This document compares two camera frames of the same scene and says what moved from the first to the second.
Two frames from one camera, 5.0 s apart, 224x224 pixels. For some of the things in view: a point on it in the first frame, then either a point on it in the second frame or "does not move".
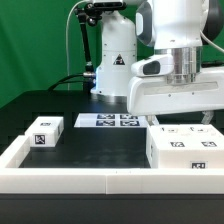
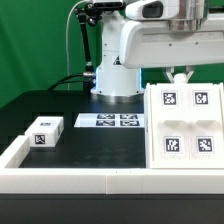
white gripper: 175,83 -> 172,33
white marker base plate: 111,120 does not move
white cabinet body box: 184,146 does not move
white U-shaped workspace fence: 102,181 does not move
